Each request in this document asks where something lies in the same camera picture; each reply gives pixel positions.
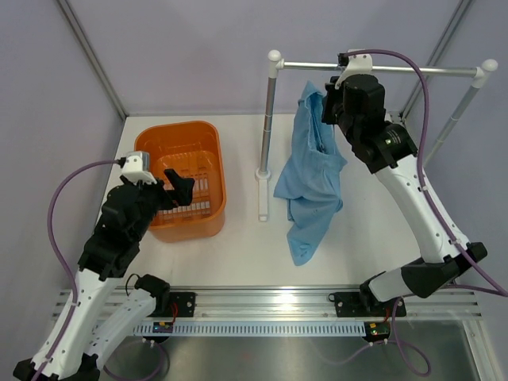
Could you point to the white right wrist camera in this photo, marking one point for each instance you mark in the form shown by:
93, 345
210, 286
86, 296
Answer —
354, 62

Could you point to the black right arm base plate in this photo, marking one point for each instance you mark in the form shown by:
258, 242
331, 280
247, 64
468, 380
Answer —
355, 304

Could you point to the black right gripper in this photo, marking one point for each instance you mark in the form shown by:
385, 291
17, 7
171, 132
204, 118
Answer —
332, 94

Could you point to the aluminium mounting rail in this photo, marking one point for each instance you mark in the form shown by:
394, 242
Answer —
311, 304

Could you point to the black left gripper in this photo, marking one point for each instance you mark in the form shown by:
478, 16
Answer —
182, 187

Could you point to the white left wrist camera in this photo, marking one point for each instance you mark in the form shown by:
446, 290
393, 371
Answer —
135, 168

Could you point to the orange plastic basket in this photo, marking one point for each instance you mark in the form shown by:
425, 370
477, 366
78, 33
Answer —
187, 157

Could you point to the light blue shorts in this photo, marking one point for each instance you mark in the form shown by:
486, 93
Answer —
310, 179

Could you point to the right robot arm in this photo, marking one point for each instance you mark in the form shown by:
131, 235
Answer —
391, 155

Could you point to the white slotted cable duct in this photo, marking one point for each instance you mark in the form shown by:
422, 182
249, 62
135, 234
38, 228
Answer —
251, 329

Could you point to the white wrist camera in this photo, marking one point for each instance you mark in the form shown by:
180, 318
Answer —
354, 62
135, 168

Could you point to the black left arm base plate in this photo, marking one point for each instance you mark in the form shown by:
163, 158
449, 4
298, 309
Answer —
180, 303

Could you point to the silver clothes rack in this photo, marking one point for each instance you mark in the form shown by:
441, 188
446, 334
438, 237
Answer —
479, 76

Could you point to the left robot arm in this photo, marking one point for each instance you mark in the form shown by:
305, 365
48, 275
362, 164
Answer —
78, 348

